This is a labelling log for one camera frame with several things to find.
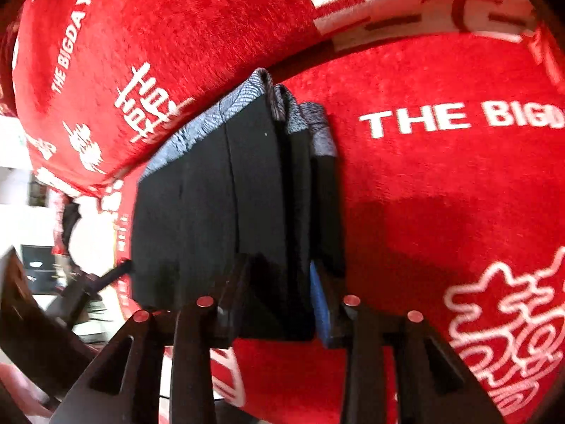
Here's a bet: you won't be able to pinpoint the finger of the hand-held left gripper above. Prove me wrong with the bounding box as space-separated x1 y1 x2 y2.
48 259 134 330

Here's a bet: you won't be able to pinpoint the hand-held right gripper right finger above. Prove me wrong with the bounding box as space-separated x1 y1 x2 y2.
309 260 506 424

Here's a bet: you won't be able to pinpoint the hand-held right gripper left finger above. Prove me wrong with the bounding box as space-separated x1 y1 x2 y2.
48 254 251 424

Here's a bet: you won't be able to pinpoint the black pants with grey waistband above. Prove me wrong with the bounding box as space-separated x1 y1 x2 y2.
131 67 347 343

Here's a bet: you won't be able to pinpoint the black box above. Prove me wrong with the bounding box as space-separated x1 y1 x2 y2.
21 244 60 296

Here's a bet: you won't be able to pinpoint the dark hanging cloth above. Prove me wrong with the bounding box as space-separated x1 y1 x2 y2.
59 201 82 254

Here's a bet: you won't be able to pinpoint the red printed bedsheet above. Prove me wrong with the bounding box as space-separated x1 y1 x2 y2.
99 31 565 424

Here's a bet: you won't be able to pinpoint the red printed pillow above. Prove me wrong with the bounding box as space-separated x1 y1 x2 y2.
0 0 548 199

